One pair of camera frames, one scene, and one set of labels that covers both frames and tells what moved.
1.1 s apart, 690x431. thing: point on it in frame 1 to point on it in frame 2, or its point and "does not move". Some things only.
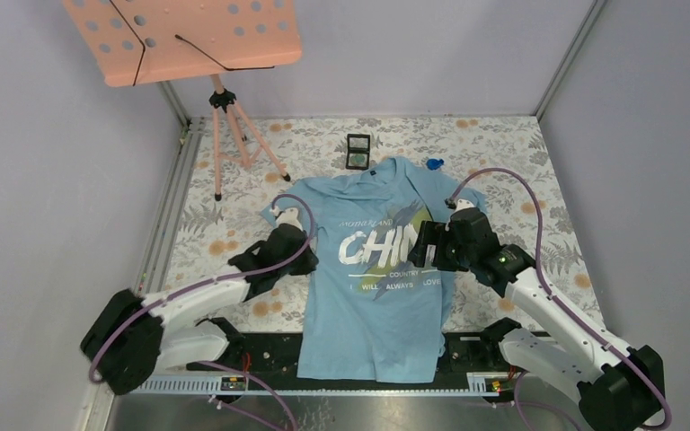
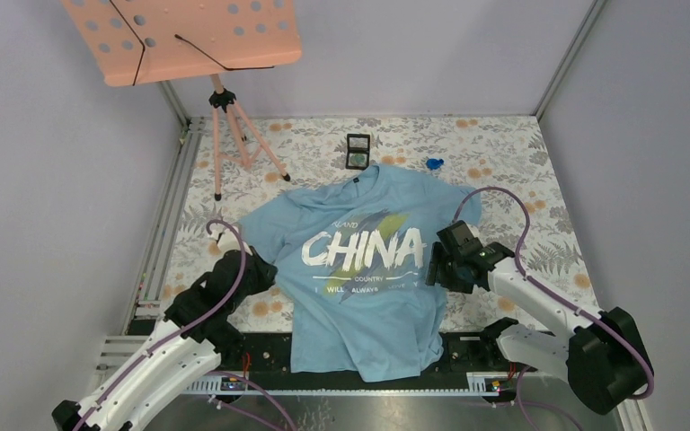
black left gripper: x=305 y=239 to x=266 y=273
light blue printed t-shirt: x=370 y=314 does not move
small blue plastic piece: x=434 y=163 does not move
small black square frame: x=358 y=151 does not move
